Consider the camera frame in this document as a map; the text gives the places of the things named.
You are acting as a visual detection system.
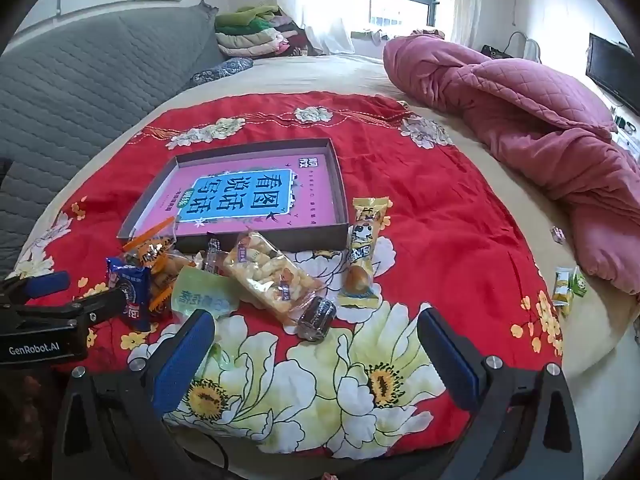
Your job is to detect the red floral blanket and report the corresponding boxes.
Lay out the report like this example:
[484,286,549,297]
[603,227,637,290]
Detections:
[20,91,566,461]

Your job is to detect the white curtain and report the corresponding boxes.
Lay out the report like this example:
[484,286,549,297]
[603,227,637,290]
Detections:
[275,0,373,56]

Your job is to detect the white metal frame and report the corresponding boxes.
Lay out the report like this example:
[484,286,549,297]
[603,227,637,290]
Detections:
[507,30,543,63]

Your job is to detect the dark blue floral cloth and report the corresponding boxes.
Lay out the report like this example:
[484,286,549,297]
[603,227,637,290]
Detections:
[190,56,255,87]

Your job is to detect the orange peanut packet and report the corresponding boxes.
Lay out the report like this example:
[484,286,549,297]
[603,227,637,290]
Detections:
[122,217,177,268]

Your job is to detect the green small packet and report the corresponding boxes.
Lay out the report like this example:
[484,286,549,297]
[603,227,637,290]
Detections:
[570,265,590,298]

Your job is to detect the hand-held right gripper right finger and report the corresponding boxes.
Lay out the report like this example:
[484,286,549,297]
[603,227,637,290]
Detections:
[416,306,586,480]

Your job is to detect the dark round chocolate candy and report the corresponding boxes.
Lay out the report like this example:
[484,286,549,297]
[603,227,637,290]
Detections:
[295,296,337,343]

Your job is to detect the grey quilted headboard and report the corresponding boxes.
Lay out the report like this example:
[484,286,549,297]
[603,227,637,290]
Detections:
[0,2,223,281]

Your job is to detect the clear rice cracker packet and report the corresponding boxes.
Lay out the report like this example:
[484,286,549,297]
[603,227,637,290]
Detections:
[221,231,325,322]

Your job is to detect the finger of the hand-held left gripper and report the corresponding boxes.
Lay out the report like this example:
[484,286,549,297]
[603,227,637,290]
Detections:
[10,287,128,331]
[0,271,72,308]

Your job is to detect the yellow panda snack packet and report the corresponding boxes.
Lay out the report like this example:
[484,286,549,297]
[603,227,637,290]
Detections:
[336,196,394,311]

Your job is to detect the yellow white small packet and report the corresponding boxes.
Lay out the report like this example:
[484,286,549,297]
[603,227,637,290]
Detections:
[551,267,575,308]

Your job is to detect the grey cardboard box tray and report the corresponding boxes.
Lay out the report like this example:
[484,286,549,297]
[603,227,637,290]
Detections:
[116,137,349,254]

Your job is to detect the pink book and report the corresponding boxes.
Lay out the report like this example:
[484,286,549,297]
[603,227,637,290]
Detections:
[142,154,341,237]

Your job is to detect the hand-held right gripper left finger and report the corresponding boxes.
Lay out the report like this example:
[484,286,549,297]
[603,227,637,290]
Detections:
[52,309,231,480]

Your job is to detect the green snack packet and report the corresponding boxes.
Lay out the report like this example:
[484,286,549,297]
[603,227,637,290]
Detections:
[171,266,241,321]

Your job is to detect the pile of folded clothes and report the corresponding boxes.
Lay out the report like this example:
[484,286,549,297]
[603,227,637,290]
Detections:
[215,4,313,58]

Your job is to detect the pink quilt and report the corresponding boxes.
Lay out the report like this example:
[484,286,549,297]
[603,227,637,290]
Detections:
[382,34,640,296]

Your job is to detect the blue cookie packet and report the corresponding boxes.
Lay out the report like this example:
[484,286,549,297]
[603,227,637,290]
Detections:
[105,257,153,333]

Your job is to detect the small orange-edged snack packet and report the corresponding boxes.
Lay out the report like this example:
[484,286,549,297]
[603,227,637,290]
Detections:
[150,252,198,317]

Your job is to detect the black television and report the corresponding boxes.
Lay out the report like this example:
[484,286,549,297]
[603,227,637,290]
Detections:
[585,32,640,106]

